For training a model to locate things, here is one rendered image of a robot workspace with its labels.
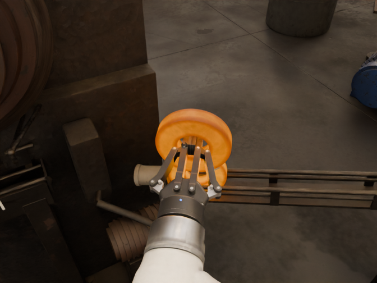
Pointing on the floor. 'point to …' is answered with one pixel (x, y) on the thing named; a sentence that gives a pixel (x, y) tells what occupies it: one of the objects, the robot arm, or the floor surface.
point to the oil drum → (300, 17)
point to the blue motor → (366, 83)
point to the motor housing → (131, 238)
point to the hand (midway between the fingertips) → (193, 137)
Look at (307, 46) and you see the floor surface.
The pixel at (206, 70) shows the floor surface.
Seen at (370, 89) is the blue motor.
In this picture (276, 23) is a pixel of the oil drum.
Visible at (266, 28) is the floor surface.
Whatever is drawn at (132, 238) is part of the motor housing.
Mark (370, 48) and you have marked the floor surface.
